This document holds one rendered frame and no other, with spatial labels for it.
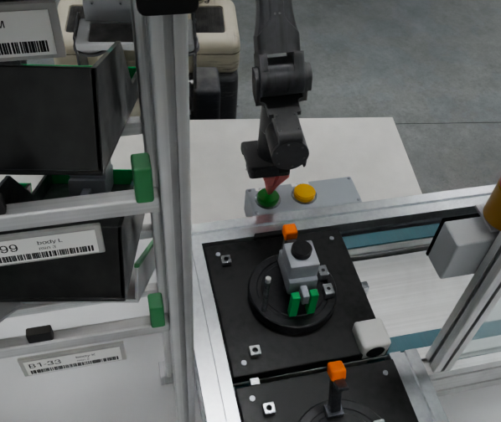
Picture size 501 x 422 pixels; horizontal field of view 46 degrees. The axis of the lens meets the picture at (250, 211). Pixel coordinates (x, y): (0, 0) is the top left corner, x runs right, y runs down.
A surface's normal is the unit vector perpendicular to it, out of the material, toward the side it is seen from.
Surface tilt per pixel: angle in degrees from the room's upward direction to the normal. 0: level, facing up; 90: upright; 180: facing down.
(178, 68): 90
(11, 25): 90
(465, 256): 90
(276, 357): 0
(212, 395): 0
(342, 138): 0
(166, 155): 90
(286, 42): 59
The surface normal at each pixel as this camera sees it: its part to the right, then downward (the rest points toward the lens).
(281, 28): 0.12, 0.30
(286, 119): 0.00, -0.59
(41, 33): 0.22, 0.74
